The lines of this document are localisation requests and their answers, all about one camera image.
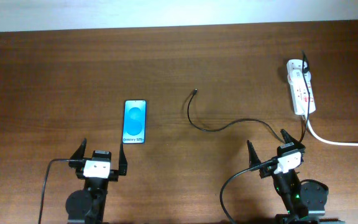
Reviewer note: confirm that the blue Samsung Galaxy smartphone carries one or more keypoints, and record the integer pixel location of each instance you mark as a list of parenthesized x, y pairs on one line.
[(134, 122)]

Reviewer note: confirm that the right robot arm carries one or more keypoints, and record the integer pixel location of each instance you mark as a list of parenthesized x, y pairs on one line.
[(304, 200)]

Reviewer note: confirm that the white power strip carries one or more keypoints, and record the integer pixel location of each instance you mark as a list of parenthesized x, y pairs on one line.
[(300, 87)]

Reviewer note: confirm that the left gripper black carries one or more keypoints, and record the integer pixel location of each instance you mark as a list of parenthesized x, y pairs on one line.
[(74, 160)]

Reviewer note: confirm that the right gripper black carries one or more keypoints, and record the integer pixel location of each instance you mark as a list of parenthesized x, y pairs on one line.
[(266, 169)]

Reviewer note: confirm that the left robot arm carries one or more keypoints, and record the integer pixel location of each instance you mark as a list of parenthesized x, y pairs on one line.
[(87, 205)]

